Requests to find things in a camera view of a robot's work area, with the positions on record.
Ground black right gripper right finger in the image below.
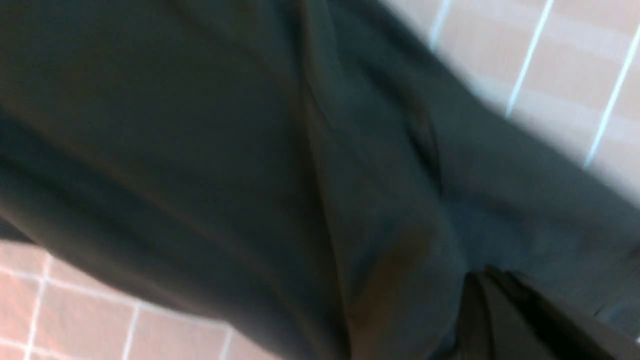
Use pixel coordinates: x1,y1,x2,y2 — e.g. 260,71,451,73
493,269,639,360

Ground dark gray long-sleeve top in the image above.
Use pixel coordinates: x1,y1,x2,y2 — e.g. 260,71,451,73
0,0,639,360

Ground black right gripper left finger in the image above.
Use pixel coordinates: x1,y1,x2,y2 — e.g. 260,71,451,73
450,273,551,360

